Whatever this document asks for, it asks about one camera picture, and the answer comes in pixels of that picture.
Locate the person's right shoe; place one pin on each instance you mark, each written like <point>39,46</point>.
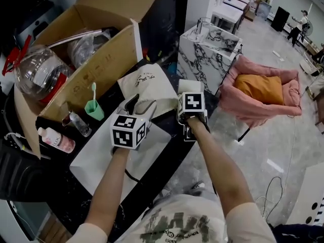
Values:
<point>197,185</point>

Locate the white table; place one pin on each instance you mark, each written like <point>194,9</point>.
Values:
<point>227,15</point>
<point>238,2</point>

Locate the white cabinet with holes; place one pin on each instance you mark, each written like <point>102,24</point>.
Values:
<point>308,194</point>

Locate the orange cushion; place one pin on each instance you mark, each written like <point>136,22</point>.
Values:
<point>260,88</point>

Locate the green plastic cup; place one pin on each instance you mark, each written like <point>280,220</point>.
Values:
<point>94,110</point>

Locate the pink shower gel bottle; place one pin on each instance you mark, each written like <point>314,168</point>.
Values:
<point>57,140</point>

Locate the person's printed white t-shirt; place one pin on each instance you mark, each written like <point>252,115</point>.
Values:
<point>182,221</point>

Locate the person's right forearm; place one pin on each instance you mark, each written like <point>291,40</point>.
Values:
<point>217,166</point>

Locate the marble pattern sink cabinet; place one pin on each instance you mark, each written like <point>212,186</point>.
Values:
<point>200,62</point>

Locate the metal tube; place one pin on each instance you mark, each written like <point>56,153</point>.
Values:
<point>73,37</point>

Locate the chrome faucet on marble cabinet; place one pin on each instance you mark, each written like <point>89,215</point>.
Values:
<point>202,29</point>

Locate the person's left forearm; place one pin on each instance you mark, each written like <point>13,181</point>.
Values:
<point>108,191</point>

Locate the person's grey trousers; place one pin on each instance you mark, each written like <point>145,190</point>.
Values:
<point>177,195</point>

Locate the black appliance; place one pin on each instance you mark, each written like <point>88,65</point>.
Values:
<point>27,173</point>

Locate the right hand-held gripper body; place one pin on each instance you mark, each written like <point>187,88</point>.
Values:
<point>192,104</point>

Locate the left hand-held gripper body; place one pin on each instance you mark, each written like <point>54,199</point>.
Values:
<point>126,133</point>

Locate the tall black cabinet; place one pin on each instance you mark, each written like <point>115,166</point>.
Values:
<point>162,21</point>

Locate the white sink basin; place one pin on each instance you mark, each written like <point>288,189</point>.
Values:
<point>96,158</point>

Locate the clear plastic bag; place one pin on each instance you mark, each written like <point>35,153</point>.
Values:
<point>84,48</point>

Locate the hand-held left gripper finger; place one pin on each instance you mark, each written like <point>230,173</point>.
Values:
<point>132,104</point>

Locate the cream cloth bag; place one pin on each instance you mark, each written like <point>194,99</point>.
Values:
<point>152,85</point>

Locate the black box speaker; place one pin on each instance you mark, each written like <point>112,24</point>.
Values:
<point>279,19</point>

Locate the green toothbrush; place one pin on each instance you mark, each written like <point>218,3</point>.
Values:
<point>93,92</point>

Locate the brown cardboard box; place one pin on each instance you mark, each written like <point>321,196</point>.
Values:
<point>106,59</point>

